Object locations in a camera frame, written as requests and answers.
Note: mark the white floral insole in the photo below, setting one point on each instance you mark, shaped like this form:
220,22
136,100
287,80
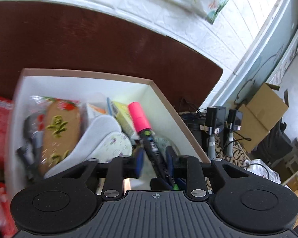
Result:
102,140

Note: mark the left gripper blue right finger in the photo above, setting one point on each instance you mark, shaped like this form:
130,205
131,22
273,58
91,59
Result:
173,163

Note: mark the open cardboard box at right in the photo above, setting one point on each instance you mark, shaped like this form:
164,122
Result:
261,114

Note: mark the large brown cardboard box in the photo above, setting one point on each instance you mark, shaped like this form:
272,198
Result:
91,88

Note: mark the packaged brown insole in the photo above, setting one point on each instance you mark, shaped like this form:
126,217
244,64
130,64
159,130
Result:
52,128

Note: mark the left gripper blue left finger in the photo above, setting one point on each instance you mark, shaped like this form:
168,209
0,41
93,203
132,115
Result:
139,154

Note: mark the dark brown headboard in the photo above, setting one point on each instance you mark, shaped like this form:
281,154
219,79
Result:
56,36

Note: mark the black tripod stand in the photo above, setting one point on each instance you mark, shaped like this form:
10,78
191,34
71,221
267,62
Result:
205,126

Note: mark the yellow green box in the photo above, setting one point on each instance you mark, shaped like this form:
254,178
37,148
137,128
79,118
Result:
122,115

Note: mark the pink capped black marker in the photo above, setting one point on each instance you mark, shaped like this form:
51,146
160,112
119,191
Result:
145,133

